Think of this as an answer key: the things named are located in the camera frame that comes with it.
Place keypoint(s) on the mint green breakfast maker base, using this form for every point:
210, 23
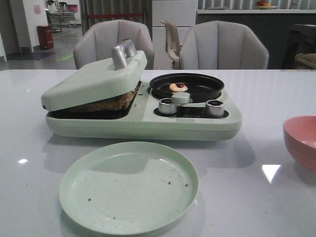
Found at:
142, 123

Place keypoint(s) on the grey upholstered chair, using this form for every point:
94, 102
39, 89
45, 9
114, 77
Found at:
222, 45
97, 43

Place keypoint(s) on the silver control knob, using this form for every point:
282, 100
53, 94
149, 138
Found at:
167, 107
214, 108

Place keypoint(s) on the mint green sandwich maker lid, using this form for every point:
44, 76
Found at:
97, 81

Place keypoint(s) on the pink bowl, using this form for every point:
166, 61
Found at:
300, 140

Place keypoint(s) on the black round frying pan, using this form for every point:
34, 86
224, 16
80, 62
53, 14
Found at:
200, 87

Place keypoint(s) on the mint green round plate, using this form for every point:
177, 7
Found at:
129, 188

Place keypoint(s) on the beige cushion at right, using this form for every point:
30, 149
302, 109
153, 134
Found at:
307, 60

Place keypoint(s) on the white cabinet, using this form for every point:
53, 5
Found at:
180, 12

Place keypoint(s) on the orange shrimp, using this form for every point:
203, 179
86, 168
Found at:
178, 87

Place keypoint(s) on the beige office chair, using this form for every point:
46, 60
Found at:
172, 44

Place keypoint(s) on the right silver control knob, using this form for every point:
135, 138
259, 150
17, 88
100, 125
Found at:
214, 108

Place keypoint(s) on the bread slice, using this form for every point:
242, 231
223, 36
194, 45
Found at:
120, 102

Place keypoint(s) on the fruit plate on counter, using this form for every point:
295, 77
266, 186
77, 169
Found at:
263, 5

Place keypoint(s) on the left silver control knob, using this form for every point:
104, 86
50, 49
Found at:
167, 107

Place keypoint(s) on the red trash bin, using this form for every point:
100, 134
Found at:
45, 37

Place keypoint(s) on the left grey upholstered chair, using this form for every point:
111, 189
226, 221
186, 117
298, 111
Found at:
97, 43

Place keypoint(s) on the right grey upholstered chair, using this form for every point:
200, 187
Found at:
222, 45

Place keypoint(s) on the dark grey counter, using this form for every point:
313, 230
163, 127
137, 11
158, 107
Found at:
284, 32

